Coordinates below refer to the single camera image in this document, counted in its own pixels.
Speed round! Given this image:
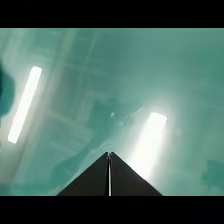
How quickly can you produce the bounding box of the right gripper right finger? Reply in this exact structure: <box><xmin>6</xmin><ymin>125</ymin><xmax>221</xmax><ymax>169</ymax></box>
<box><xmin>109</xmin><ymin>151</ymin><xmax>163</xmax><ymax>197</ymax></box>

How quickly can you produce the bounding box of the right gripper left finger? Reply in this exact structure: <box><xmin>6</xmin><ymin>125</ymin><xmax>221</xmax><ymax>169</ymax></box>
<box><xmin>56</xmin><ymin>151</ymin><xmax>110</xmax><ymax>197</ymax></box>

